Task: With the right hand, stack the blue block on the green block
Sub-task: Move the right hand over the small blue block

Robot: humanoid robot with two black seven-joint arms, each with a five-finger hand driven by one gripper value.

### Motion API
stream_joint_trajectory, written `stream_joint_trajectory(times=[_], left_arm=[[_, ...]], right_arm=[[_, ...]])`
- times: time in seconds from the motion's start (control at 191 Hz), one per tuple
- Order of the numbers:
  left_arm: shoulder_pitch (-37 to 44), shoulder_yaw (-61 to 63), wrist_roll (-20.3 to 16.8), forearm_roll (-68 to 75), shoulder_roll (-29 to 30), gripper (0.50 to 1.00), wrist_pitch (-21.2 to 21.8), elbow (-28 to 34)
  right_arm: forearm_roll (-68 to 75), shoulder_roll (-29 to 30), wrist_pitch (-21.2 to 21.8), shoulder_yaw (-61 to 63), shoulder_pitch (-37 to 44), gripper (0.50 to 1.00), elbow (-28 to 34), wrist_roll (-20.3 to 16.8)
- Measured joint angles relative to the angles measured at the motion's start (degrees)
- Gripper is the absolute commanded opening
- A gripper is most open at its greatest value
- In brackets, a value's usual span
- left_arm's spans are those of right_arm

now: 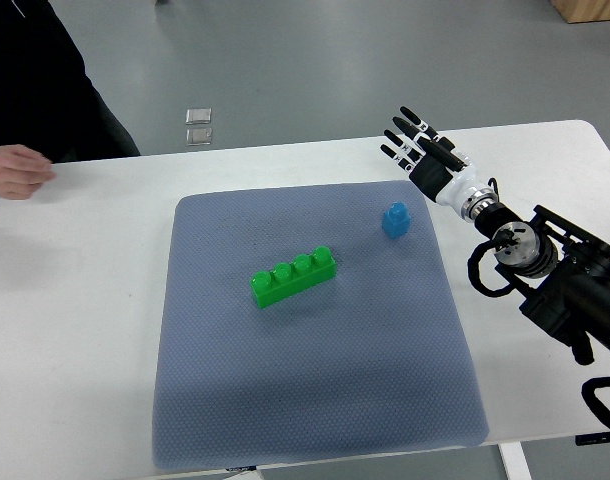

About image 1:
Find person's bare hand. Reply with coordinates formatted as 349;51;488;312
0;145;56;200

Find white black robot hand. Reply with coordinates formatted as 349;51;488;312
381;106;495;219

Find small blue block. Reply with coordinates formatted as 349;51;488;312
381;202;411;239

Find long green block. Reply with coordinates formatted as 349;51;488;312
250;246;337;309

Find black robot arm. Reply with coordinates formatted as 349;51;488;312
467;179;610;365

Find person in black clothes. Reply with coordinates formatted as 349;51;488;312
0;1;139;163

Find blue-grey foam mat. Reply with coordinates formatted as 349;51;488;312
153;181;488;470

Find wooden box corner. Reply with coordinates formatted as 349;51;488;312
550;0;610;24

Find white table leg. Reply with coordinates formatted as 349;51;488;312
498;442;532;480

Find black table control panel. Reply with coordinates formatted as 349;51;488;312
575;432;610;446

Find black cable loop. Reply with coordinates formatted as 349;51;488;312
466;240;522;297

